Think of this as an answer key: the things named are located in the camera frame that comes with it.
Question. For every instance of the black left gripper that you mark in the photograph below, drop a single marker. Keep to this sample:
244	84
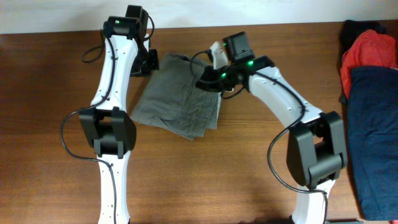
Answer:
148	68

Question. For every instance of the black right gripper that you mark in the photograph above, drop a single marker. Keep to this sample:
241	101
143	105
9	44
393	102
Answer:
210	83

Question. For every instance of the grey shorts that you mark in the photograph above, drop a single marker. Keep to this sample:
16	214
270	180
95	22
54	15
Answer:
173	102

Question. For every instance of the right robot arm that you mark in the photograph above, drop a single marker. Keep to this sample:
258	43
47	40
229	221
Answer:
316	151

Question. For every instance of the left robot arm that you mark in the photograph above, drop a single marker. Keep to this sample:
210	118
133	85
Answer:
107	126

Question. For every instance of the black garment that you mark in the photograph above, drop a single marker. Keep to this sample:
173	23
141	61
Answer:
352	29

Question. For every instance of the navy blue garment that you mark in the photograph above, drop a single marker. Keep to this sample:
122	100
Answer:
372	140

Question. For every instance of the red garment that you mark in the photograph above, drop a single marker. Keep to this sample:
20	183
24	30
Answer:
368	49

